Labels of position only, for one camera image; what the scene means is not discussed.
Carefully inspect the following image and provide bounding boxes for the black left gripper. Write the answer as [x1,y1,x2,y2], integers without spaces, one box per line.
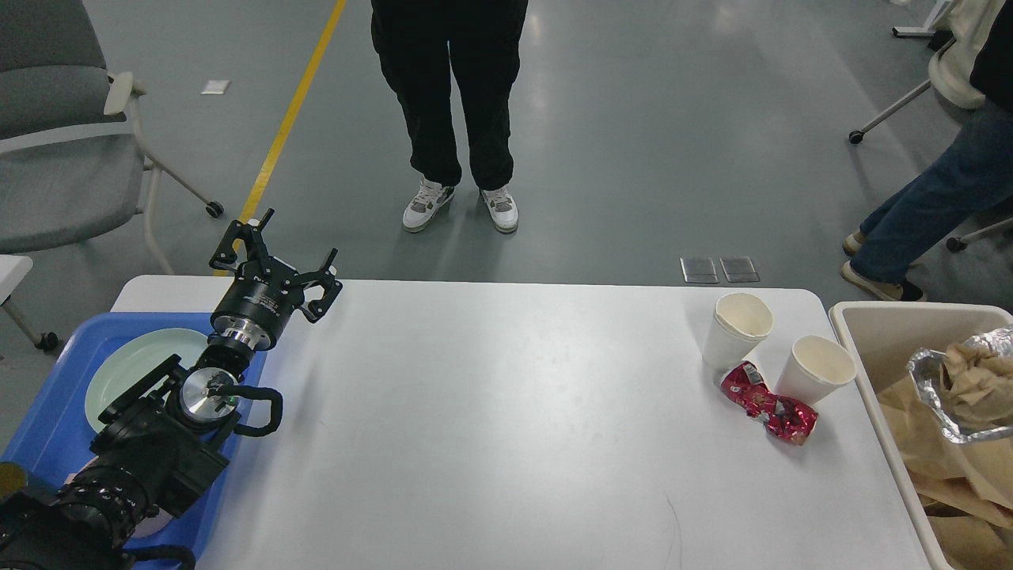
[209,210,343,352]

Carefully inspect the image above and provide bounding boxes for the green plate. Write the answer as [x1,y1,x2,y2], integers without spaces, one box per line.
[84,328,207,432]

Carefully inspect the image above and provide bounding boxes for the dark teal mug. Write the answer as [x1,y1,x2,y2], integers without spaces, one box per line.
[0,462,30,500]

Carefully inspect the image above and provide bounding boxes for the white paper cup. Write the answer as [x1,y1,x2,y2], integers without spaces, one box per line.
[701,293,775,371]
[774,335,857,407]

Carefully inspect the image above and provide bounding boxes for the crushed red snack wrapper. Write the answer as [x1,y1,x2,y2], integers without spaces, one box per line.
[719,361,820,445]

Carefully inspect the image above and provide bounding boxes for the aluminium foil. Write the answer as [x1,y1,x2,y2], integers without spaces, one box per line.
[908,325,1012,444]

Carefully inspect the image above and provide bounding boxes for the brown paper ball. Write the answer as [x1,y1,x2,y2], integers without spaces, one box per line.
[940,344,1012,431]

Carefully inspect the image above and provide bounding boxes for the brown paper bag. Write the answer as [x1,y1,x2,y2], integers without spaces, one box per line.
[877,378,1012,569]

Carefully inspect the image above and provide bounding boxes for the pink mug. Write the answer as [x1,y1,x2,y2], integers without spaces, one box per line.
[131,509,174,540]

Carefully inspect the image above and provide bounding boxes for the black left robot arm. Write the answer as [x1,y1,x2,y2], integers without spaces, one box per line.
[1,209,343,569]

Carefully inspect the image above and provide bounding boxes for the grey office chair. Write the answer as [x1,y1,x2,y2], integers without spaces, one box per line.
[0,0,225,274]

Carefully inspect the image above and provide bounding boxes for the person in grey sweater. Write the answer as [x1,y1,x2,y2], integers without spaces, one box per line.
[370,0,529,234]

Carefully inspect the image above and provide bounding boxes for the white side table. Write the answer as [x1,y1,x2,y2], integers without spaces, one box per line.
[1,255,60,352]

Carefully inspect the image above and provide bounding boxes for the blue plastic tray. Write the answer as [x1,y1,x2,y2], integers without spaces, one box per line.
[2,313,231,567]

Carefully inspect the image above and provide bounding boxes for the grey floor plate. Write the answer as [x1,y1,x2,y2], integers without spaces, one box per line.
[680,256,720,284]
[719,256,760,283]

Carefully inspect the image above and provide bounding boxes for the beige plastic bin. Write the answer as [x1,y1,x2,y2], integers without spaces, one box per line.
[829,302,1012,569]

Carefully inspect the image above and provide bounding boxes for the white chair at right edge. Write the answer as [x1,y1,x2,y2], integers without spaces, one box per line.
[947,218,1013,253]

